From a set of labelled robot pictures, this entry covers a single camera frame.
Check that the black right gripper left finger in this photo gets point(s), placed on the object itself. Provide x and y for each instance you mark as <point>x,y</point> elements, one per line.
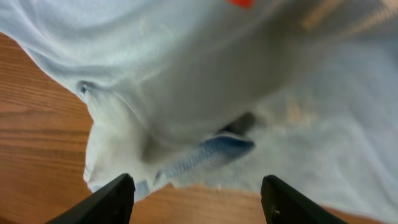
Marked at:
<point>112,203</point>

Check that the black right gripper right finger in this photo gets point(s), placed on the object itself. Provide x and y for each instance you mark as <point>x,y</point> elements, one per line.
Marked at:
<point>282,204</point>

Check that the light blue printed t-shirt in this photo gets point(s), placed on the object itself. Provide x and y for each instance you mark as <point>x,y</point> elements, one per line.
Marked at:
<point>207,92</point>

